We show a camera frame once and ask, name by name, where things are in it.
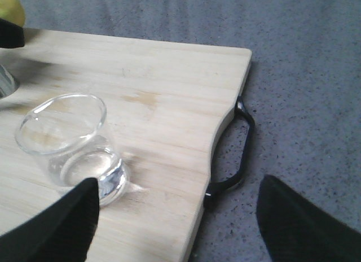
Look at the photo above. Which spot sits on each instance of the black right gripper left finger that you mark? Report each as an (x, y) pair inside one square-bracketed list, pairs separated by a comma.
[(62, 232)]

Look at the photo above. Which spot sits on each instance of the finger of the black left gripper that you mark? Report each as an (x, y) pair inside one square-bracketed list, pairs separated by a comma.
[(11, 35)]

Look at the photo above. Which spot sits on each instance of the steel double jigger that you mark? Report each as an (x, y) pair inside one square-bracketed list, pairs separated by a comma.
[(8, 84)]

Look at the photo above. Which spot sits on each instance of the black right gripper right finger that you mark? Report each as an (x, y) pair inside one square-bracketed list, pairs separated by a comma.
[(294, 229)]

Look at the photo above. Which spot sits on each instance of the yellow lemon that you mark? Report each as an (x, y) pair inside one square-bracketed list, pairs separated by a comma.
[(13, 11)]

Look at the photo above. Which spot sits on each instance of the glass beaker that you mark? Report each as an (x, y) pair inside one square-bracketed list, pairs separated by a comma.
[(69, 139)]

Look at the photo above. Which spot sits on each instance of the wooden cutting board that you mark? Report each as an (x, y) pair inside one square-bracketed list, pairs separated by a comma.
[(168, 104)]

